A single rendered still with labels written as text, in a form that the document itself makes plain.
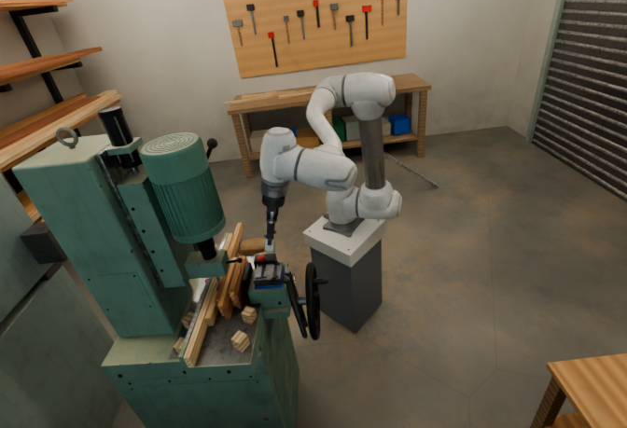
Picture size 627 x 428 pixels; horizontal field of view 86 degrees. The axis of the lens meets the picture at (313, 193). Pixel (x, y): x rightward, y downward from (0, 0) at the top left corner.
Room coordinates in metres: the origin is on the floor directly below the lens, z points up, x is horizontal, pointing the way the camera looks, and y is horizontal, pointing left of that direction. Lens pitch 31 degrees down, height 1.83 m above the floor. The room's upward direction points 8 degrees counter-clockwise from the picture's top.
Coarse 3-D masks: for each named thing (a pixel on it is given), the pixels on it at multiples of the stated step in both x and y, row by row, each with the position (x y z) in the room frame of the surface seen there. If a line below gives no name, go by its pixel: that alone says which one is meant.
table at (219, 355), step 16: (256, 304) 0.85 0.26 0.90; (224, 320) 0.79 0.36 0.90; (240, 320) 0.79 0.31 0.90; (256, 320) 0.78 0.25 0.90; (208, 336) 0.74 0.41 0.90; (224, 336) 0.73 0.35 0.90; (256, 336) 0.72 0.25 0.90; (208, 352) 0.68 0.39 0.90; (224, 352) 0.67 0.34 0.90; (240, 352) 0.66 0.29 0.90; (256, 352) 0.68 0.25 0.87; (192, 368) 0.63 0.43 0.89; (208, 368) 0.63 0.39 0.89; (224, 368) 0.63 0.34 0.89; (240, 368) 0.62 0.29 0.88
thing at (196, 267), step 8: (192, 256) 0.95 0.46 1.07; (200, 256) 0.94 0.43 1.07; (216, 256) 0.93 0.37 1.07; (224, 256) 0.93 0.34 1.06; (184, 264) 0.92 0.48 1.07; (192, 264) 0.91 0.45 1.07; (200, 264) 0.91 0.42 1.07; (208, 264) 0.91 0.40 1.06; (216, 264) 0.90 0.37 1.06; (224, 264) 0.92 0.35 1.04; (192, 272) 0.91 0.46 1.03; (200, 272) 0.91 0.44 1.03; (208, 272) 0.91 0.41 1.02; (216, 272) 0.90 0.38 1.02; (224, 272) 0.90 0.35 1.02
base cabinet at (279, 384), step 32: (288, 352) 1.01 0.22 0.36; (128, 384) 0.75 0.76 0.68; (160, 384) 0.74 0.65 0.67; (192, 384) 0.73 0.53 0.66; (224, 384) 0.72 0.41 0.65; (256, 384) 0.71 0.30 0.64; (288, 384) 0.89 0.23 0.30; (160, 416) 0.74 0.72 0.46; (192, 416) 0.73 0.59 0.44; (224, 416) 0.72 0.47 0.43; (256, 416) 0.71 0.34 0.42; (288, 416) 0.78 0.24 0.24
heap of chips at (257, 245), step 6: (246, 240) 1.19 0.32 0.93; (252, 240) 1.18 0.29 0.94; (258, 240) 1.17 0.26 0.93; (264, 240) 1.18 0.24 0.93; (240, 246) 1.17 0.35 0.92; (246, 246) 1.15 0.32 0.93; (252, 246) 1.14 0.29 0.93; (258, 246) 1.14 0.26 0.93; (264, 246) 1.14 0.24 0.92; (240, 252) 1.14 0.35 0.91; (246, 252) 1.13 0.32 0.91; (252, 252) 1.13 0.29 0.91; (258, 252) 1.13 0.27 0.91
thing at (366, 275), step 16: (320, 256) 1.48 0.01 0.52; (368, 256) 1.44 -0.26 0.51; (320, 272) 1.50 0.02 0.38; (336, 272) 1.40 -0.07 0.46; (352, 272) 1.33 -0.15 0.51; (368, 272) 1.43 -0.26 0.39; (320, 288) 1.51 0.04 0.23; (336, 288) 1.41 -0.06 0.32; (352, 288) 1.33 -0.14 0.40; (368, 288) 1.43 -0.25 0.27; (320, 304) 1.53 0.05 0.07; (336, 304) 1.42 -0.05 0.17; (352, 304) 1.33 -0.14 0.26; (368, 304) 1.42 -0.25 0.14; (336, 320) 1.44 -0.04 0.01; (352, 320) 1.34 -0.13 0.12
